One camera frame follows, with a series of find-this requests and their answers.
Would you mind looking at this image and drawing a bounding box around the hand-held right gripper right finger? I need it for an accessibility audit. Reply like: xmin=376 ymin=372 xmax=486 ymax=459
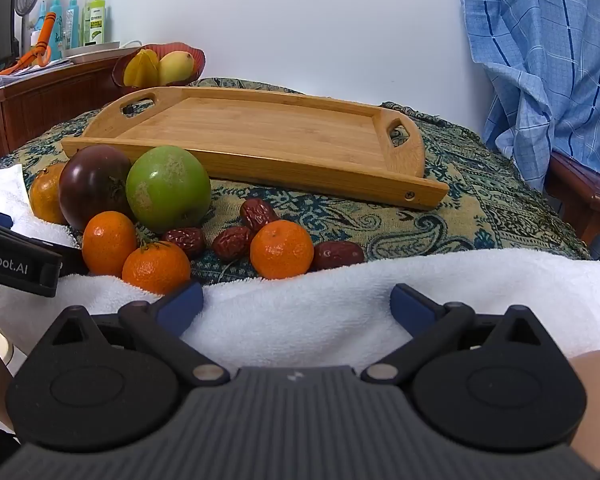
xmin=361 ymin=283 xmax=548 ymax=387

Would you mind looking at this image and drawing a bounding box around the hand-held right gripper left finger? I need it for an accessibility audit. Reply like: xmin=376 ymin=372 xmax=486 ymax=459
xmin=42 ymin=281 xmax=231 ymax=387

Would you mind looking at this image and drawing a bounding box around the small mandarin with stem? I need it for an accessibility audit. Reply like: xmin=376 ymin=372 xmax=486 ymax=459
xmin=122 ymin=240 xmax=192 ymax=297

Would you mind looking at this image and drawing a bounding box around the large dull orange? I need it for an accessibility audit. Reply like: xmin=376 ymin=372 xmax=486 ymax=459
xmin=29 ymin=162 xmax=70 ymax=226

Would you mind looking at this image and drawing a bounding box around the red date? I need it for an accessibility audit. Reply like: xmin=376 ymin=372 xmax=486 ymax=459
xmin=211 ymin=226 xmax=255 ymax=262
xmin=310 ymin=241 xmax=366 ymax=272
xmin=239 ymin=198 xmax=279 ymax=233
xmin=161 ymin=227 xmax=207 ymax=259

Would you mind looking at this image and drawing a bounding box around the dark purple tomato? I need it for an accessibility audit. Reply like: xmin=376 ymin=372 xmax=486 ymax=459
xmin=58 ymin=145 xmax=133 ymax=232

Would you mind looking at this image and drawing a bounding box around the bright orange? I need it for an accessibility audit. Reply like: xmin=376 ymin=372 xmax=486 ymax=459
xmin=250 ymin=220 xmax=315 ymax=281

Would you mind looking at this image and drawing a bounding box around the green apple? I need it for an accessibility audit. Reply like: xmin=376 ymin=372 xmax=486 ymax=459
xmin=125 ymin=145 xmax=212 ymax=235

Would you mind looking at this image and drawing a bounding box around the wooden serving tray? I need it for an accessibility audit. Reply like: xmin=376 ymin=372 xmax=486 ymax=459
xmin=61 ymin=86 xmax=451 ymax=211

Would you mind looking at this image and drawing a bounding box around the white towel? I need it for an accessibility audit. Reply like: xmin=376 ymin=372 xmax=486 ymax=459
xmin=0 ymin=162 xmax=600 ymax=376

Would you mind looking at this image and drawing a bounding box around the wooden cabinet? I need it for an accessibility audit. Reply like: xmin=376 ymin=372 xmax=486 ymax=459
xmin=0 ymin=52 xmax=131 ymax=166

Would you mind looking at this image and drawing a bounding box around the paisley patterned blanket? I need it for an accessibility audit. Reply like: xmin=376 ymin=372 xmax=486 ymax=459
xmin=0 ymin=77 xmax=593 ymax=281

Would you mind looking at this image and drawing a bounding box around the stack of papers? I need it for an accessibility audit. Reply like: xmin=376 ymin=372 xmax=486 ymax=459
xmin=0 ymin=57 xmax=73 ymax=95

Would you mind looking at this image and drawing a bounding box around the white plastic tray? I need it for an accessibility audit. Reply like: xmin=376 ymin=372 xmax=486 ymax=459
xmin=62 ymin=41 xmax=122 ymax=64

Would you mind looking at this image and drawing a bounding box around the teal spray bottle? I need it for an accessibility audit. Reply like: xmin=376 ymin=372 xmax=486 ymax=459
xmin=66 ymin=0 xmax=80 ymax=50
xmin=49 ymin=0 xmax=64 ymax=59

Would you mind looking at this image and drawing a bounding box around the wooden chair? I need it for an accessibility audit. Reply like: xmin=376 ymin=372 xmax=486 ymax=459
xmin=545 ymin=150 xmax=600 ymax=261

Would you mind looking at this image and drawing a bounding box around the person's right leg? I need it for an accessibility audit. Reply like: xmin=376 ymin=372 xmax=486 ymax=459
xmin=569 ymin=350 xmax=600 ymax=471

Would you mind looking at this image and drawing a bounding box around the yellow starfruit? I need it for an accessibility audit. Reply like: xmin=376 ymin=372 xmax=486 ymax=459
xmin=123 ymin=49 xmax=160 ymax=87

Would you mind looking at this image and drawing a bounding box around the green white label bottle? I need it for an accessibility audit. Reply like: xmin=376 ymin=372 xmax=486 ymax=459
xmin=85 ymin=0 xmax=106 ymax=47

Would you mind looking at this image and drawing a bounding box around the yellow mango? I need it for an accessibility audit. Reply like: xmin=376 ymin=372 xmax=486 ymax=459
xmin=157 ymin=51 xmax=196 ymax=86

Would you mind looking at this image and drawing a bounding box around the red fruit bowl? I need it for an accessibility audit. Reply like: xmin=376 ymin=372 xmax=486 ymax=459
xmin=111 ymin=42 xmax=206 ymax=96

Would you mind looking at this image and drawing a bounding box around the blue checked cloth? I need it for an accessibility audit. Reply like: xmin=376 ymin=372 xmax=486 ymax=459
xmin=459 ymin=0 xmax=600 ymax=193

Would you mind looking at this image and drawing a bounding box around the orange handled tool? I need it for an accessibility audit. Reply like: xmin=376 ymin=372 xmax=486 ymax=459
xmin=0 ymin=12 xmax=63 ymax=83

